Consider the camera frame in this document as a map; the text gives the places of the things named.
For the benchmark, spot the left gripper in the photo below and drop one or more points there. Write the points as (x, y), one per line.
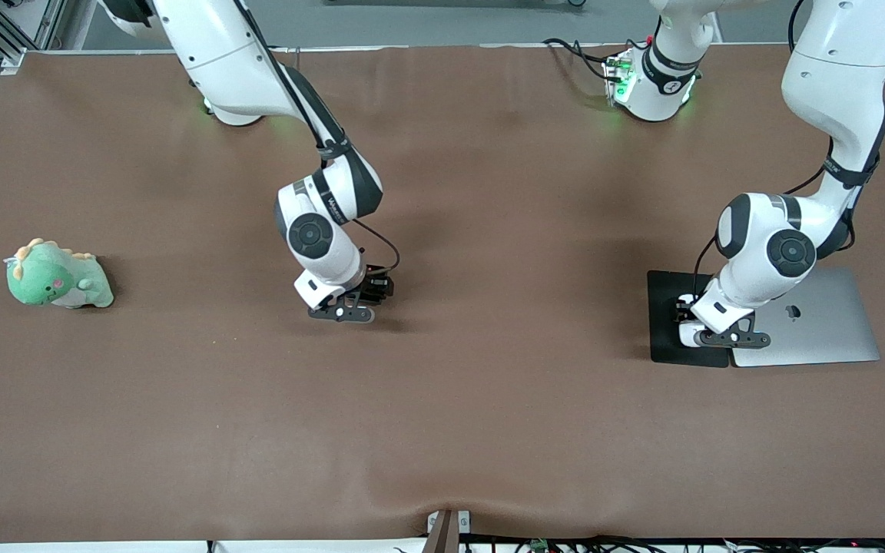
(681, 311)

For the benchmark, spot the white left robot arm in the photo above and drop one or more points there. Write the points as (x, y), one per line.
(834, 77)

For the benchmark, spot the black mouse pad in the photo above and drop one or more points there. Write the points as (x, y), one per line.
(661, 338)

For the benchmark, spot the brown table cover mat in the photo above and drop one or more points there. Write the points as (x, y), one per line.
(442, 422)

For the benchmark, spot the green dinosaur plush toy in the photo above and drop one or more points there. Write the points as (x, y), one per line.
(51, 280)

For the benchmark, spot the silver closed laptop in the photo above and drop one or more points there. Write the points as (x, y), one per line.
(834, 330)

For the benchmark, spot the camera bracket at table edge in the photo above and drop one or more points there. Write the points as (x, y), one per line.
(442, 538)

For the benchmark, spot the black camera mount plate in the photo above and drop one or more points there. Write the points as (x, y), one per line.
(323, 313)
(719, 338)

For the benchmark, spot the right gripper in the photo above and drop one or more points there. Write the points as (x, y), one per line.
(376, 288)

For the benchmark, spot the black phone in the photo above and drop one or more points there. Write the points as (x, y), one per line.
(384, 292)

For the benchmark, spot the black right camera mount plate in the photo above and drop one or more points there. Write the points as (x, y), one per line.
(323, 313)

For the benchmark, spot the black left camera mount plate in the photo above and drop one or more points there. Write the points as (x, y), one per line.
(719, 338)

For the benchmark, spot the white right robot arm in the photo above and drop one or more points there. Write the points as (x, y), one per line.
(212, 61)

